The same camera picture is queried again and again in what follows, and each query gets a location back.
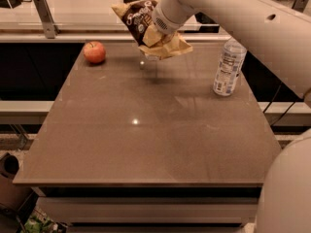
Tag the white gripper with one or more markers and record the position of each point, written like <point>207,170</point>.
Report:
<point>164,20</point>

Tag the right metal rail bracket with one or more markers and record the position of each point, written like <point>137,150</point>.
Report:
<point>300,5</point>

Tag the red apple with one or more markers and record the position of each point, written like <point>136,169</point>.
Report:
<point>94,52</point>

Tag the left metal rail bracket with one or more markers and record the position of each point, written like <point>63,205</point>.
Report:
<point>45,15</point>

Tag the clear plastic water bottle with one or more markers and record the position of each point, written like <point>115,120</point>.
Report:
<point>230,64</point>

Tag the brown yellow chip bag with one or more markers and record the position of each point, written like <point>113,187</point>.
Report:
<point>137,17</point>

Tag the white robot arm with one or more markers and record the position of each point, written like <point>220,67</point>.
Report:
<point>280,38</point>

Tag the green white bag on floor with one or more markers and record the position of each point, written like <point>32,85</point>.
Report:
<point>40,222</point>

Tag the metal rail bracket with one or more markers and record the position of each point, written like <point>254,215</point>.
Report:
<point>300,5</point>
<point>45,15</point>

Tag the dark bin on floor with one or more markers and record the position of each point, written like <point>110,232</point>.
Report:
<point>11,195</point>

